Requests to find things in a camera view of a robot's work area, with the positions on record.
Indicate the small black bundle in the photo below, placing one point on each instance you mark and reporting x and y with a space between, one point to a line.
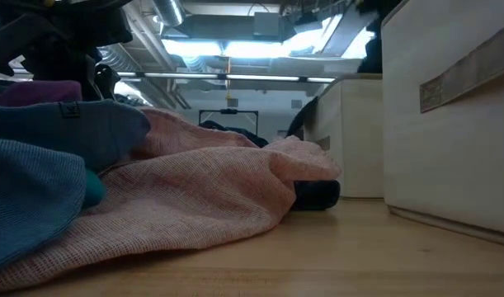
317 196

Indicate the teal garment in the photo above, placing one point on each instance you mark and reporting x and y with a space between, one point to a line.
94 189

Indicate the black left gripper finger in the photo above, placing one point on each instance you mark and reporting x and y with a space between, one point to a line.
107 80
66 72

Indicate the black rectangular frame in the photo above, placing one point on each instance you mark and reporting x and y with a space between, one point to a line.
229 111

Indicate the slate blue sock with label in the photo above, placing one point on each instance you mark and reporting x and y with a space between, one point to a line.
70 132

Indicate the pink shirt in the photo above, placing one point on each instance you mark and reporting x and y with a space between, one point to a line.
194 198

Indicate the grey ceiling unit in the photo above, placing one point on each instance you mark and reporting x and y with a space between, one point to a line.
268 24

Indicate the smooth silver ceiling duct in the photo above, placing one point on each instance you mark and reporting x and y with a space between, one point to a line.
169 10

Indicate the grey wall box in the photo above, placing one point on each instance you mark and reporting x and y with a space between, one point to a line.
232 102
297 104

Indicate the beige fabric storage bin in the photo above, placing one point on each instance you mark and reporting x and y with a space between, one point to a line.
441 165
359 144

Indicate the long ceiling light strip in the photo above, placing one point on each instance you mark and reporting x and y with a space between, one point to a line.
235 77

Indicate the purple garment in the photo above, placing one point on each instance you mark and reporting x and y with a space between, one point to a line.
41 92

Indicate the blue-grey knit sock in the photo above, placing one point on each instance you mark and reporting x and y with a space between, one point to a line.
29 198

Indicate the large ribbed silver duct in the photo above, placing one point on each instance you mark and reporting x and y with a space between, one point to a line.
113 57

